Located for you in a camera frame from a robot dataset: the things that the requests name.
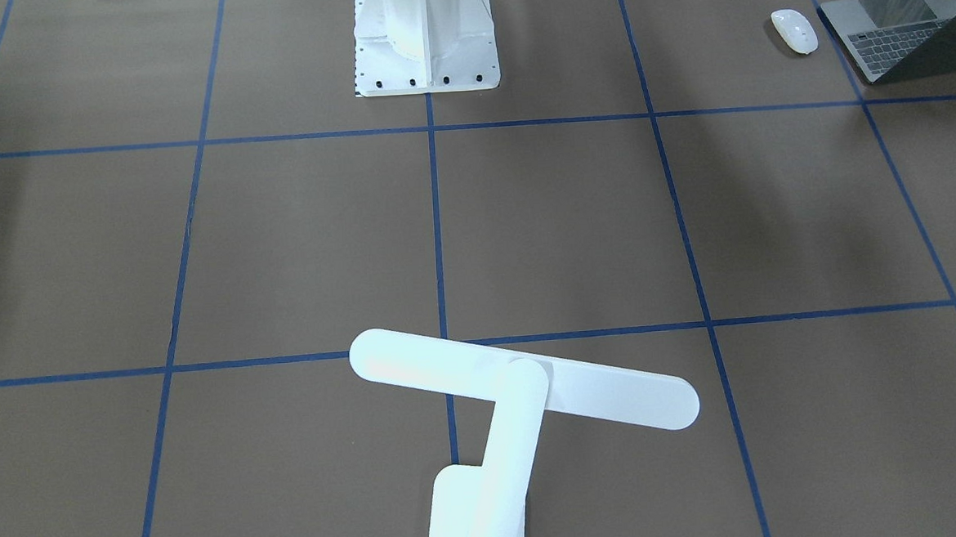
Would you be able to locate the grey laptop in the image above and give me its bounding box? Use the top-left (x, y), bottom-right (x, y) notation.
top-left (817, 0), bottom-right (956, 85)

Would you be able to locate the white desk lamp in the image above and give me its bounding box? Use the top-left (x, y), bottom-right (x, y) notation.
top-left (348, 329), bottom-right (699, 537)

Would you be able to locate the white computer mouse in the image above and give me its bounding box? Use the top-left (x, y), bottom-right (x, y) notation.
top-left (769, 7), bottom-right (819, 55)

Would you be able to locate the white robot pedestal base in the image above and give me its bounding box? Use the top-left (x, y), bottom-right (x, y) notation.
top-left (353, 0), bottom-right (502, 97)

